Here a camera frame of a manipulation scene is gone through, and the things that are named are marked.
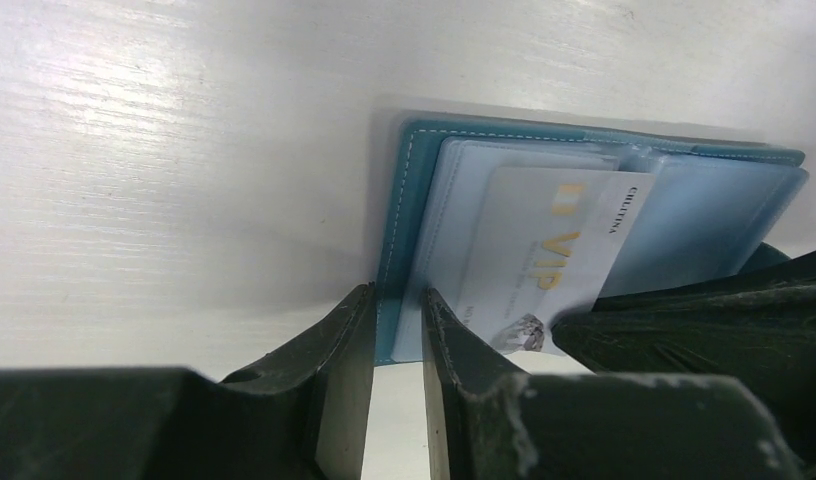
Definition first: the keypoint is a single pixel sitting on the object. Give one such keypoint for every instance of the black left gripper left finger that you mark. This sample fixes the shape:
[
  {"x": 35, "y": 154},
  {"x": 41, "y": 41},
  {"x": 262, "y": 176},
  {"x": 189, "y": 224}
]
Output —
[{"x": 299, "y": 412}]

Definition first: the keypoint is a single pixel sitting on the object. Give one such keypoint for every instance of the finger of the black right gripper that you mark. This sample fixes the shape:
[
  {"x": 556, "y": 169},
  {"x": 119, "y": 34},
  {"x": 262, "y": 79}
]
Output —
[
  {"x": 764, "y": 338},
  {"x": 788, "y": 273}
]

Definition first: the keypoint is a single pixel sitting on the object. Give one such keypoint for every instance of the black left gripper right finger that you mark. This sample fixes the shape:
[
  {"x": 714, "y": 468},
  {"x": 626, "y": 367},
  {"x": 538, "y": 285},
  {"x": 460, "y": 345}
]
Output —
[{"x": 489, "y": 419}]

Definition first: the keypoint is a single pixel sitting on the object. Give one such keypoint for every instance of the blue leather card holder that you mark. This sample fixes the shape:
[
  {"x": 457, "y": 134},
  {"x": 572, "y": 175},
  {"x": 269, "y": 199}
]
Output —
[{"x": 714, "y": 203}]

